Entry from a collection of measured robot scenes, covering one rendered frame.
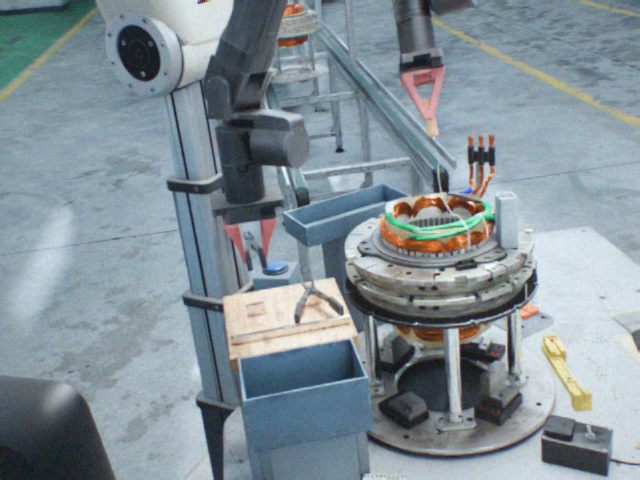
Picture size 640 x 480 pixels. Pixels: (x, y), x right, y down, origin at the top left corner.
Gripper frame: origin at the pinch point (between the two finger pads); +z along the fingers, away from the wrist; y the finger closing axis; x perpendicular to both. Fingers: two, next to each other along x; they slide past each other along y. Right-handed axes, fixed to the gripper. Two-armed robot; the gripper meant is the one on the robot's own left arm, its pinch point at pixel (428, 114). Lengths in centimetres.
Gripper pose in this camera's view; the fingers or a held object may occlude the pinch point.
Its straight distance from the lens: 128.8
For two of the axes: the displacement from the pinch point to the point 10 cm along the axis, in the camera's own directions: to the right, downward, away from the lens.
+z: 1.7, 9.8, 0.3
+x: -9.8, 1.7, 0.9
